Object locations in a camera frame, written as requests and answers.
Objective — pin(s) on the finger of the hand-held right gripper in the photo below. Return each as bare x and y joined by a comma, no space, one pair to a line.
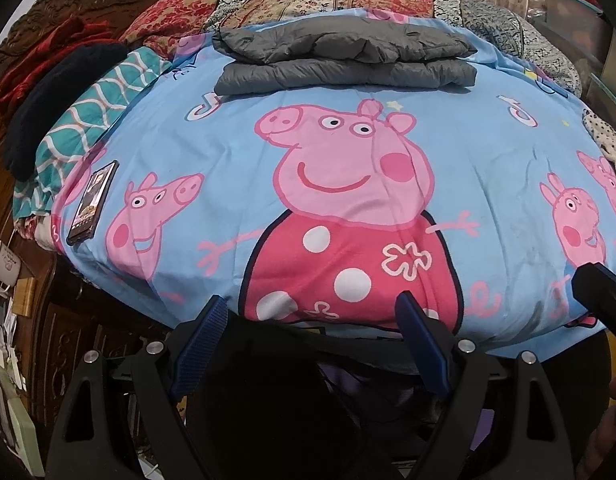
600,290

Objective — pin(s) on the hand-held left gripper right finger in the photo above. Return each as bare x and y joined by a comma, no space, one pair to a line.
423,345

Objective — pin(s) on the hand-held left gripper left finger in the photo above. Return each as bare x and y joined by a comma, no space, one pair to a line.
197,345

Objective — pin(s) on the grey padded jacket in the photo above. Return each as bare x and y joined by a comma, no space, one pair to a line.
338,75

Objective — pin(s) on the person's right forearm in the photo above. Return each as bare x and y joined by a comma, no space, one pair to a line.
610,435

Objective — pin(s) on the person's dark clothing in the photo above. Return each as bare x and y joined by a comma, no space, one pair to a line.
268,410

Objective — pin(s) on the black and white patterned cloth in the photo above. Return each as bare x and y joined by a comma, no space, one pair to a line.
608,140

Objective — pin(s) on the black smartphone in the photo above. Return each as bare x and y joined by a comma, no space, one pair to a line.
90,205

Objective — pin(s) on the small wooden box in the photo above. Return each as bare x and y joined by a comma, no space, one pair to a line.
25,295

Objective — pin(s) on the pale green box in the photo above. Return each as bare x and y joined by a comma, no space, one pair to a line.
25,430

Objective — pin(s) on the blue cartoon pig blanket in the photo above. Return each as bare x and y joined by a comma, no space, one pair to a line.
237,150

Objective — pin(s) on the white mug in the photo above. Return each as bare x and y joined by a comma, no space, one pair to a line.
5,265

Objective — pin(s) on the teal white patterned pillow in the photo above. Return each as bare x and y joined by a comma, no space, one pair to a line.
82,125

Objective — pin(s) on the grey patterned pillow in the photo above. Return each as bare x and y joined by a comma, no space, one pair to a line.
513,35

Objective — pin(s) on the navy knitted cloth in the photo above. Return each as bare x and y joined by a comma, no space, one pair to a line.
52,95

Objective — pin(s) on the dark red cloth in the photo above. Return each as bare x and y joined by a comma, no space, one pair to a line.
42,55

